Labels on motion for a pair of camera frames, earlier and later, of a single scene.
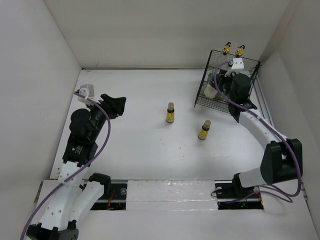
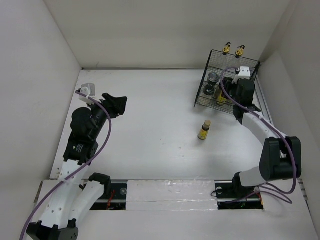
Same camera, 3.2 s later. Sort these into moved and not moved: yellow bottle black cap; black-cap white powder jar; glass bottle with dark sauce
Moved: yellow bottle black cap
Not moved: black-cap white powder jar; glass bottle with dark sauce
